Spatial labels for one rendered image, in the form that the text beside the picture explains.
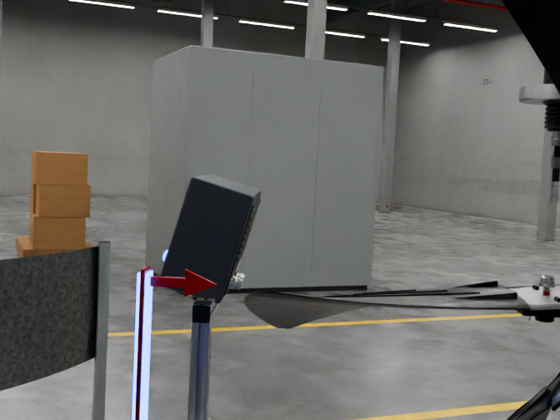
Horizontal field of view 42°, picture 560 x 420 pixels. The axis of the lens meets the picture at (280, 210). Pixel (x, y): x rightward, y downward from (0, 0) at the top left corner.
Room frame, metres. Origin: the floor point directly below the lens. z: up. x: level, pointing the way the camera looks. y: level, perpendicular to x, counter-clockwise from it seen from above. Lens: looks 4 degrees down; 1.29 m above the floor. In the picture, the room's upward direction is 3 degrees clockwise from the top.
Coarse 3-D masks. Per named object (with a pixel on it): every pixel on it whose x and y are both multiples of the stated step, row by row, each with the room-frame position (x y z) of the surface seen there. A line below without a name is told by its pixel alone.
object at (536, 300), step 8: (512, 288) 0.67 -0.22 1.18; (520, 288) 0.66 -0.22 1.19; (528, 288) 0.66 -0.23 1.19; (552, 288) 0.65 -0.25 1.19; (520, 296) 0.63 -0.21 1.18; (528, 296) 0.63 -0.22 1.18; (536, 296) 0.63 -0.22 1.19; (544, 296) 0.62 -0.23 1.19; (552, 296) 0.62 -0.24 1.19; (528, 304) 0.59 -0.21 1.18; (536, 304) 0.59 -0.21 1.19; (544, 304) 0.59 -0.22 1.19; (552, 304) 0.59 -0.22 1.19
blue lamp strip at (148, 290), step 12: (144, 300) 0.63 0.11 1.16; (144, 312) 0.63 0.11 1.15; (144, 324) 0.63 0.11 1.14; (144, 336) 0.63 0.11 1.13; (144, 348) 0.63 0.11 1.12; (144, 360) 0.63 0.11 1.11; (144, 372) 0.63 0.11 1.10; (144, 384) 0.63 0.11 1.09; (144, 396) 0.63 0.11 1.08; (144, 408) 0.63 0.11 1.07
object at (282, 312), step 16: (432, 288) 0.65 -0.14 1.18; (448, 288) 0.66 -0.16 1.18; (464, 288) 0.64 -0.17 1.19; (480, 288) 0.65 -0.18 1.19; (496, 288) 0.64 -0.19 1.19; (256, 304) 0.62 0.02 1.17; (272, 304) 0.62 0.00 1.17; (288, 304) 0.62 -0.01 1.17; (304, 304) 0.62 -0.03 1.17; (320, 304) 0.63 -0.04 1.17; (336, 304) 0.65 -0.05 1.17; (352, 304) 0.56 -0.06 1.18; (368, 304) 0.55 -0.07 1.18; (384, 304) 0.56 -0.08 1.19; (400, 304) 0.56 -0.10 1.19; (416, 304) 0.56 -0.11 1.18; (432, 304) 0.57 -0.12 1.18; (448, 304) 0.57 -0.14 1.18; (464, 304) 0.57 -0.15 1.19; (480, 304) 0.58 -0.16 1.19; (496, 304) 0.58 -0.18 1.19; (512, 304) 0.58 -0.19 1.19; (272, 320) 0.71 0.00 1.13; (288, 320) 0.72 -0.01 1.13; (304, 320) 0.73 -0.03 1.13
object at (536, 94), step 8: (520, 88) 0.63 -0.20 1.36; (528, 88) 0.62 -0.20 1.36; (536, 88) 0.61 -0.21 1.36; (544, 88) 0.60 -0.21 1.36; (552, 88) 0.60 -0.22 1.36; (520, 96) 0.63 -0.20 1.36; (528, 96) 0.62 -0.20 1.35; (536, 96) 0.61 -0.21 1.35; (544, 96) 0.60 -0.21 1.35; (552, 96) 0.60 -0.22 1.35; (536, 104) 0.66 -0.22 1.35
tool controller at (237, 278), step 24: (192, 192) 1.21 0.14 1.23; (216, 192) 1.21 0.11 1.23; (240, 192) 1.21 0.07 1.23; (192, 216) 1.21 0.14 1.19; (216, 216) 1.21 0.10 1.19; (240, 216) 1.21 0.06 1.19; (192, 240) 1.21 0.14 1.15; (216, 240) 1.21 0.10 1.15; (240, 240) 1.21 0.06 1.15; (168, 264) 1.21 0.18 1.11; (192, 264) 1.21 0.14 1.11; (216, 264) 1.21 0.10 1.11; (216, 288) 1.21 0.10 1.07
